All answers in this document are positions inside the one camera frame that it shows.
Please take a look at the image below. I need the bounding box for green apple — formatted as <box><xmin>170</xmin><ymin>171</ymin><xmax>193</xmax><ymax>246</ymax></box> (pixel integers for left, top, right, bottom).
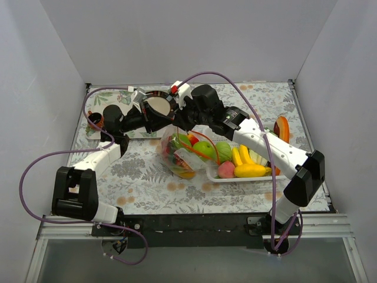
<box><xmin>193</xmin><ymin>140</ymin><xmax>217</xmax><ymax>162</ymax></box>

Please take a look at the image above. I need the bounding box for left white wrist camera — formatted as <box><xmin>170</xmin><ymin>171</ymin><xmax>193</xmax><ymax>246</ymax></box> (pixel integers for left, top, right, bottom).
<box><xmin>127</xmin><ymin>86</ymin><xmax>146</xmax><ymax>111</ymax></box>

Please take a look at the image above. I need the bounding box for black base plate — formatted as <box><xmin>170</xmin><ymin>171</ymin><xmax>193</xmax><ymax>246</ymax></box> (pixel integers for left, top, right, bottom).
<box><xmin>91</xmin><ymin>212</ymin><xmax>292</xmax><ymax>250</ymax></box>

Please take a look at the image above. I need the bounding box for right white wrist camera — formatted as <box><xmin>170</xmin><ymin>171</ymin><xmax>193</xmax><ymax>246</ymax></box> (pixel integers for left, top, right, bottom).
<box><xmin>170</xmin><ymin>81</ymin><xmax>192</xmax><ymax>110</ymax></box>

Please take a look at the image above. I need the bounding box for pink peach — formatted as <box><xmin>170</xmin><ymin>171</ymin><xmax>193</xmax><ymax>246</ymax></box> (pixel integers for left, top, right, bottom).
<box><xmin>217</xmin><ymin>161</ymin><xmax>235</xmax><ymax>179</ymax></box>

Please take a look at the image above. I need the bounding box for floral serving tray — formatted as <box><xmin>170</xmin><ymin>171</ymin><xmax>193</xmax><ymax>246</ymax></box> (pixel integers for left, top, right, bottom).
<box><xmin>86</xmin><ymin>89</ymin><xmax>165</xmax><ymax>139</ymax></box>

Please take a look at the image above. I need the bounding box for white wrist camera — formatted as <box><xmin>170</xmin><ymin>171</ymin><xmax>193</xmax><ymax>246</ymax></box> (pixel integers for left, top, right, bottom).
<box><xmin>127</xmin><ymin>86</ymin><xmax>146</xmax><ymax>111</ymax></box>
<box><xmin>170</xmin><ymin>81</ymin><xmax>192</xmax><ymax>110</ymax></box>

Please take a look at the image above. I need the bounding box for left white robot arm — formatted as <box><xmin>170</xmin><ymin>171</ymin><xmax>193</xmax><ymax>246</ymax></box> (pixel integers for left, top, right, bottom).
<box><xmin>52</xmin><ymin>98</ymin><xmax>178</xmax><ymax>236</ymax></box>

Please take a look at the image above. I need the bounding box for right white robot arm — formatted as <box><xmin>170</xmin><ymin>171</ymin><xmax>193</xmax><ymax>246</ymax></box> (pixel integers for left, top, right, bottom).
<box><xmin>170</xmin><ymin>81</ymin><xmax>325</xmax><ymax>234</ymax></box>

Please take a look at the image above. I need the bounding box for orange papaya slice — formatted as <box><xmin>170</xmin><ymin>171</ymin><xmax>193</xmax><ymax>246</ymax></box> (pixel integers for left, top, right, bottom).
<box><xmin>273</xmin><ymin>116</ymin><xmax>290</xmax><ymax>143</ymax></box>

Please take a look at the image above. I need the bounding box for striped rim ceramic plate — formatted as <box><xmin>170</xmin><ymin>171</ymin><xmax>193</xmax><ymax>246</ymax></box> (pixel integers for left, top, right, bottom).
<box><xmin>146</xmin><ymin>90</ymin><xmax>178</xmax><ymax>117</ymax></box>

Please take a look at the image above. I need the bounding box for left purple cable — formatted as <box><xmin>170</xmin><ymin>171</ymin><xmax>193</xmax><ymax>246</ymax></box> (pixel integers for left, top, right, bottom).
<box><xmin>19</xmin><ymin>86</ymin><xmax>133</xmax><ymax>224</ymax></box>

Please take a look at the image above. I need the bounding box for green lettuce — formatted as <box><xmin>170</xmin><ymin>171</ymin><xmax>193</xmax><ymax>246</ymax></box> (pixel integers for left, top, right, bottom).
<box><xmin>249</xmin><ymin>149</ymin><xmax>268</xmax><ymax>166</ymax></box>

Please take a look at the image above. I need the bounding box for yellow mango in basket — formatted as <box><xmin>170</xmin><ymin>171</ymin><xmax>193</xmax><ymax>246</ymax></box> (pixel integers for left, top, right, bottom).
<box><xmin>234</xmin><ymin>164</ymin><xmax>272</xmax><ymax>177</ymax></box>

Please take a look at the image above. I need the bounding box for small brown clay cup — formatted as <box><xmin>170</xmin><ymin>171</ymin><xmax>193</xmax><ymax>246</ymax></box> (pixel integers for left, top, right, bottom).
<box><xmin>88</xmin><ymin>111</ymin><xmax>104</xmax><ymax>131</ymax></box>

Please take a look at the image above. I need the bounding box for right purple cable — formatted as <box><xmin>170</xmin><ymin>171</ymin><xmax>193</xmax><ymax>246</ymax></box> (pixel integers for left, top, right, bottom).
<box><xmin>182</xmin><ymin>71</ymin><xmax>303</xmax><ymax>256</ymax></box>

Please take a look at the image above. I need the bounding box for red lychee bunch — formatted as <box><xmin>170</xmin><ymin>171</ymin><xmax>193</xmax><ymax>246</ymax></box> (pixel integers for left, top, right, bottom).
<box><xmin>162</xmin><ymin>143</ymin><xmax>181</xmax><ymax>166</ymax></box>

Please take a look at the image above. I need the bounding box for clear zip bag orange zipper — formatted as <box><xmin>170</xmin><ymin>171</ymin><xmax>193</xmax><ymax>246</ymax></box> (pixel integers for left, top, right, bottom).
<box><xmin>158</xmin><ymin>126</ymin><xmax>220</xmax><ymax>173</ymax></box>

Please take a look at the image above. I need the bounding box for aluminium frame rail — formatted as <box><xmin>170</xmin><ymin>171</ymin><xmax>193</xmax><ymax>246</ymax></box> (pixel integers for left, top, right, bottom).
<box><xmin>37</xmin><ymin>213</ymin><xmax>354</xmax><ymax>239</ymax></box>

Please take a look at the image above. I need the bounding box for green starfruit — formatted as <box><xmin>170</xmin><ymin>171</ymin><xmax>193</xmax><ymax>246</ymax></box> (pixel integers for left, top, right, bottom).
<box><xmin>170</xmin><ymin>133</ymin><xmax>191</xmax><ymax>150</ymax></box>

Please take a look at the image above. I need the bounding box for floral tablecloth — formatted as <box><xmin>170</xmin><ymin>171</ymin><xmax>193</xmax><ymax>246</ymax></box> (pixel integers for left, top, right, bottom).
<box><xmin>97</xmin><ymin>83</ymin><xmax>310</xmax><ymax>214</ymax></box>

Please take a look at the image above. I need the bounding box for white plastic basket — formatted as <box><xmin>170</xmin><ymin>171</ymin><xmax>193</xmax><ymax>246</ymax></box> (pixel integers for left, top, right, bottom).
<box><xmin>204</xmin><ymin>128</ymin><xmax>272</xmax><ymax>183</ymax></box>

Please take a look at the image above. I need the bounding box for yellow green mango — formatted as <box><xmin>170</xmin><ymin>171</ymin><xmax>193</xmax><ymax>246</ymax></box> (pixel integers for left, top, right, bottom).
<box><xmin>173</xmin><ymin>170</ymin><xmax>196</xmax><ymax>179</ymax></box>

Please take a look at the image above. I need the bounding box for purple cable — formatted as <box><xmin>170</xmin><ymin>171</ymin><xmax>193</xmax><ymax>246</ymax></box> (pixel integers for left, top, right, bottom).
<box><xmin>182</xmin><ymin>71</ymin><xmax>303</xmax><ymax>256</ymax></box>
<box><xmin>19</xmin><ymin>86</ymin><xmax>133</xmax><ymax>224</ymax></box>

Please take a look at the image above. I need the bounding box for green cabbage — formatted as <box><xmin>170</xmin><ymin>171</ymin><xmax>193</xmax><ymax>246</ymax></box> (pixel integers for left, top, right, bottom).
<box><xmin>216</xmin><ymin>141</ymin><xmax>232</xmax><ymax>163</ymax></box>

